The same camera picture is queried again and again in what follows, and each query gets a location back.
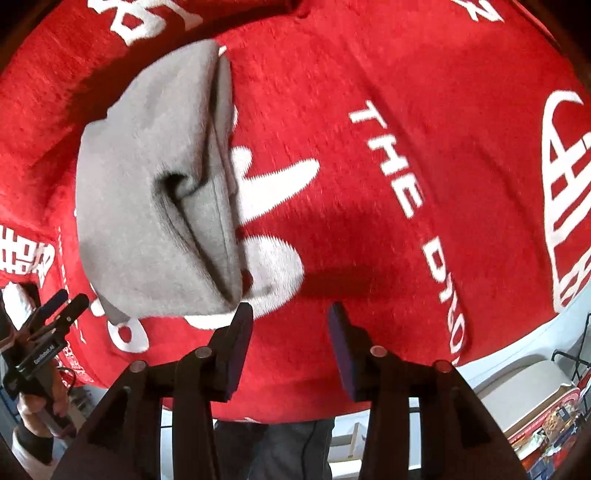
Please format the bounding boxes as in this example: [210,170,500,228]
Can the white cloth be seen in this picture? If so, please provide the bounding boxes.
[1,282,38,325]

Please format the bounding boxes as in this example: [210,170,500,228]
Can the red printed blanket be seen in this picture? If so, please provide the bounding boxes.
[0,0,591,423]

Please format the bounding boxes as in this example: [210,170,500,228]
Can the black metal rack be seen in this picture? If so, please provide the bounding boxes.
[551,313,591,385]

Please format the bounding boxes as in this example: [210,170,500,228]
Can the person's dark grey pants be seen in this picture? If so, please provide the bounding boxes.
[213,416,336,480]

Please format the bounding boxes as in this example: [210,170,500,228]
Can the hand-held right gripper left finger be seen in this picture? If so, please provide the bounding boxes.
[51,302,254,480]

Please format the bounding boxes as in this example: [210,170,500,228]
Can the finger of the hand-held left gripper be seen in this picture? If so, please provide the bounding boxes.
[43,294,90,334]
[31,288,70,325]

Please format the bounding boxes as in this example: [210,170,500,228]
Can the person's left hand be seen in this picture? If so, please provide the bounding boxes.
[17,364,75,438]

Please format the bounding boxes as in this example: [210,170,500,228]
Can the grey small garment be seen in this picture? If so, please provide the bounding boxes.
[75,39,245,326]

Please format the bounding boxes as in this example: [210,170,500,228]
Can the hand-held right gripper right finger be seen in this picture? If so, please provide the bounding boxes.
[327,302,529,480]

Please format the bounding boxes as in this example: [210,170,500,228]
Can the red printed box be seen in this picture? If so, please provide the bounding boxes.
[505,387,586,476]

